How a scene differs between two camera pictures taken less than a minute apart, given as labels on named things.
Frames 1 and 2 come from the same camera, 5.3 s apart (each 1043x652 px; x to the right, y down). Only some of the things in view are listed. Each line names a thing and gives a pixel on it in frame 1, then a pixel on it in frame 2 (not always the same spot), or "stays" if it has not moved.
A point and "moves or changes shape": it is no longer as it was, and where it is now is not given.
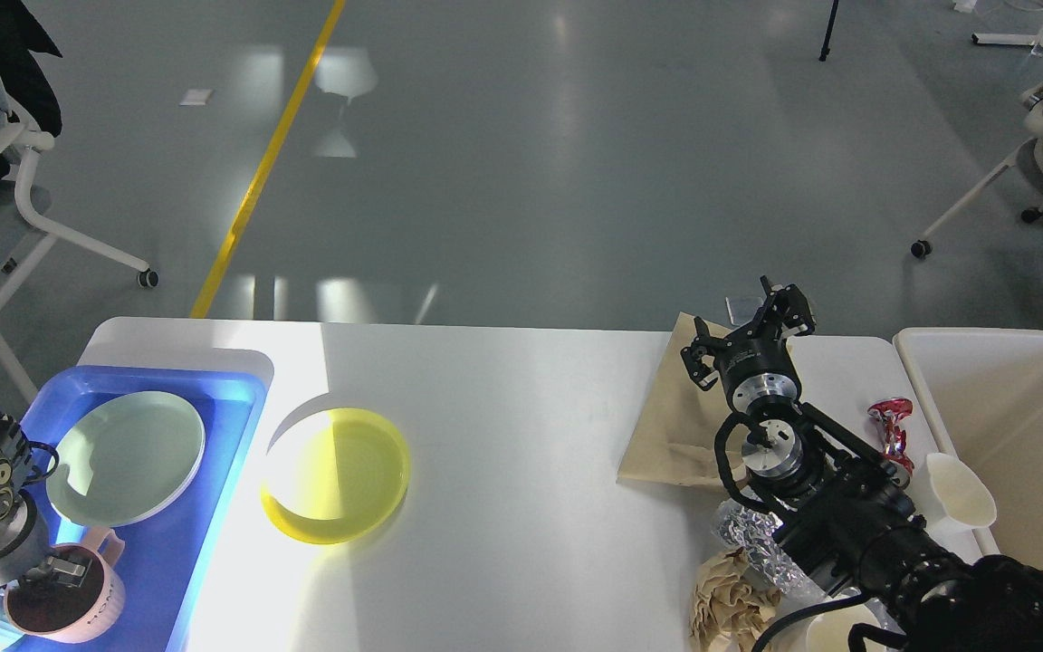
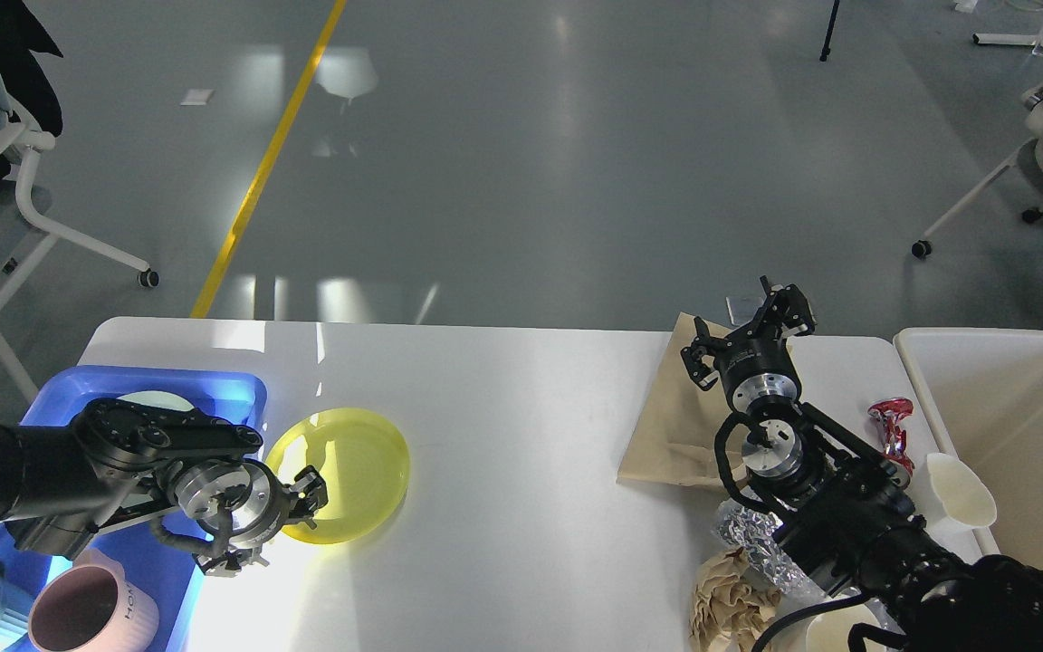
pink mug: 62,614 moves or changes shape
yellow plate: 335,475 stays
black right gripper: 755,362 stays
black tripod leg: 826,51 stays
